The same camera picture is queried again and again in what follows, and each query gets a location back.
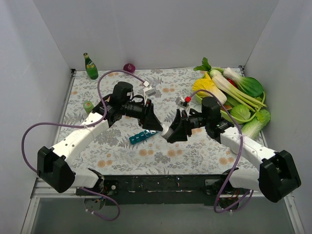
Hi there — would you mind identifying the bok choy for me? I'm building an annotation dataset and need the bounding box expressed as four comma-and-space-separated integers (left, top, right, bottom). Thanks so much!
223, 67, 264, 98

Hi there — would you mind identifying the red pepper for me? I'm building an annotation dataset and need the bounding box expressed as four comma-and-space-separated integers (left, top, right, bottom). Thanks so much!
226, 78, 238, 88

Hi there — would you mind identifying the purple cable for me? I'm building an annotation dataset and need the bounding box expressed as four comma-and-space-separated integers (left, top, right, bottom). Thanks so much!
20, 70, 150, 221
186, 89, 254, 214

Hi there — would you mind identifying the white pill bottle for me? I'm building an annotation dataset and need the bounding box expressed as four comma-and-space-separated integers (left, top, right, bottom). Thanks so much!
160, 123, 173, 140

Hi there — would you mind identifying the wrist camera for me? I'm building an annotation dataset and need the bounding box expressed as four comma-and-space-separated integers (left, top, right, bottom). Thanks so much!
143, 86, 157, 99
175, 97, 190, 109

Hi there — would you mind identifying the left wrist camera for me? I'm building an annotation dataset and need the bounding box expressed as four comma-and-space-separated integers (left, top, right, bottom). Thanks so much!
143, 86, 157, 99

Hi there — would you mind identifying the parsley leaf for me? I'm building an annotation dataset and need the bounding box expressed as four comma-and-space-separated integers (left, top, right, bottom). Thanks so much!
193, 57, 212, 72

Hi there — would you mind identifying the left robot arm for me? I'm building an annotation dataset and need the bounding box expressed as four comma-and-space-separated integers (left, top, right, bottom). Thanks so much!
37, 81, 163, 195

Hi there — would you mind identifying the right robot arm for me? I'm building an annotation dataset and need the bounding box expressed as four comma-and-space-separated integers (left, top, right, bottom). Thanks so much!
161, 97, 301, 202

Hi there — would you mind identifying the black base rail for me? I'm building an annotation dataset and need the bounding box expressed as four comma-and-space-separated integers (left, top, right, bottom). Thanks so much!
76, 168, 250, 206

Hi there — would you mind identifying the yellow napa cabbage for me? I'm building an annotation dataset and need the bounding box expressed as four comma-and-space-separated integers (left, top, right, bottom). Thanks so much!
192, 72, 227, 104

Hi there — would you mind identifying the green basket tray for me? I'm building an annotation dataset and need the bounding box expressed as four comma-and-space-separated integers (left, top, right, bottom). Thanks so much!
192, 94, 233, 123

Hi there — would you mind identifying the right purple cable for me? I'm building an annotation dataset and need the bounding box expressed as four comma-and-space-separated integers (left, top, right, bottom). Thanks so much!
186, 89, 254, 214

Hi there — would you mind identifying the green glass bottle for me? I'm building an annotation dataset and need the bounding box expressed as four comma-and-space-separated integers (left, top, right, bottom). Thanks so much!
83, 53, 98, 80

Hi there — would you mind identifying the green can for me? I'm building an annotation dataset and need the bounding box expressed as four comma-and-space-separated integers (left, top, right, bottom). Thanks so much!
83, 101, 94, 114

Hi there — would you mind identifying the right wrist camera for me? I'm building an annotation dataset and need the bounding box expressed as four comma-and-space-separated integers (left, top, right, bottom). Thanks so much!
175, 97, 190, 109

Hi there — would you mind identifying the teal pill organizer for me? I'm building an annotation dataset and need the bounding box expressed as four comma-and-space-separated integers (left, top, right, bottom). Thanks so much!
129, 130, 158, 145

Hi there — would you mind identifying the purple onion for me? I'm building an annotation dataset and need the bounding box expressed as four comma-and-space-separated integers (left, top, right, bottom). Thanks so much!
123, 63, 136, 73

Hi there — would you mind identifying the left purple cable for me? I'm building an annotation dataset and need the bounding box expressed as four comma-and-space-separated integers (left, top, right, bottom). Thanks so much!
20, 70, 150, 221

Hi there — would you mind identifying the green lettuce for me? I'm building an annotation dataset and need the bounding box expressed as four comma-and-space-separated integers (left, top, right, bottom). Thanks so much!
220, 93, 266, 124

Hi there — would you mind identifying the floral table mat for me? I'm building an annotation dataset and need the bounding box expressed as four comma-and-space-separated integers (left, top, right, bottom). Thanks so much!
58, 68, 254, 175

